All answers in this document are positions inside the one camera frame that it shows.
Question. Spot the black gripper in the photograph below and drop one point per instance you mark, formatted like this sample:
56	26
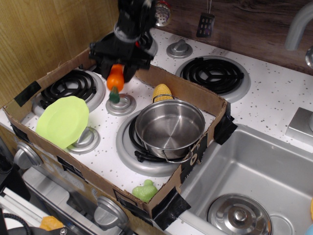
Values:
110	51

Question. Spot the orange toy carrot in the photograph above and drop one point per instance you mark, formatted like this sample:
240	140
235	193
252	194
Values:
115	83

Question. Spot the light green plastic plate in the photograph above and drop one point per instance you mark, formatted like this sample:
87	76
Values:
63	122

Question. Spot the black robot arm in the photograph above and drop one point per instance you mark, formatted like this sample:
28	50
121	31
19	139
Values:
135	18

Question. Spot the grey stove knob centre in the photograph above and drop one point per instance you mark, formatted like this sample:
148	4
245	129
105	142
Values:
125	106

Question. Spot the grey stove knob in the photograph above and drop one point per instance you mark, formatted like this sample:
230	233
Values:
125	106
179	50
86	143

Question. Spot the front left black burner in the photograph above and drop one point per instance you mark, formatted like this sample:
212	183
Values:
83	84

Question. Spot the yellow toy corn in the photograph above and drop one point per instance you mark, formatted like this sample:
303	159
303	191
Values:
161	92

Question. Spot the grey stove knob back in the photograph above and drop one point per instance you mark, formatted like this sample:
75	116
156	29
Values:
179	50

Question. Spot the hanging metal strainer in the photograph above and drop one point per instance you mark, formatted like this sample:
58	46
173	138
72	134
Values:
163	13

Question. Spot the grey stove knob front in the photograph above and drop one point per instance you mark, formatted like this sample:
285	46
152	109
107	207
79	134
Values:
86	143

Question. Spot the front right black burner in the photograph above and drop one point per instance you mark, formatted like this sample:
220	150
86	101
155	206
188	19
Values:
134	156

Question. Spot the hanging slotted spatula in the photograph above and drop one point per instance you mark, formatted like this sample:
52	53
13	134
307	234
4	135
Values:
206	22

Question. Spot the back right black burner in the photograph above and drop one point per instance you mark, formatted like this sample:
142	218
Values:
223	76

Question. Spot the green toy vegetable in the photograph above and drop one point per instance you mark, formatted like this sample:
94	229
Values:
145	192

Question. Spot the grey oven knob left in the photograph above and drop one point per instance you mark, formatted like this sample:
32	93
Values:
26	157

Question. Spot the grey oven knob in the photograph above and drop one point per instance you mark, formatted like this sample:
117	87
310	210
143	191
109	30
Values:
26	157
108	214

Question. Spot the cardboard fence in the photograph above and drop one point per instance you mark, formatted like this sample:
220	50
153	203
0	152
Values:
161	208

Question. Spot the grey oven knob right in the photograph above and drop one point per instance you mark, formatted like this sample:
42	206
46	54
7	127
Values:
108	214

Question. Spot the orange sponge piece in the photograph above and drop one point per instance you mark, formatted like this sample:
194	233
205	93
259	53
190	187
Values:
50	223

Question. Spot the stainless steel pot lid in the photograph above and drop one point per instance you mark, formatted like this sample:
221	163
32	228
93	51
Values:
237	214

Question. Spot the grey toy sink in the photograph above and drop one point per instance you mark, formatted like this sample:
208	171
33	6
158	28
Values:
277	175

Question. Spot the grey toy faucet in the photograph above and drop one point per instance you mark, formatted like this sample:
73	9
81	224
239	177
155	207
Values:
298	26

